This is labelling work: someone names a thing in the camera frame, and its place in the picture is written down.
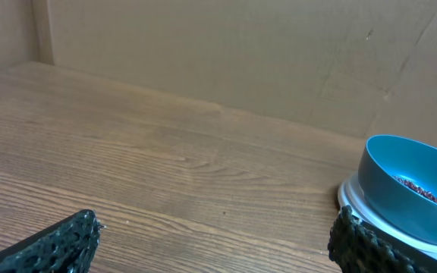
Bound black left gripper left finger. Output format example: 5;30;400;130
0;209;103;273

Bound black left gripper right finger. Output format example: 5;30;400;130
328;206;437;273

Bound white digital kitchen scale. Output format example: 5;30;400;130
338;172;437;272

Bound red beans in bowl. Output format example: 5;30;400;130
394;175;437;204

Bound blue metal bowl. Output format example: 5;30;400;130
357;135;437;245

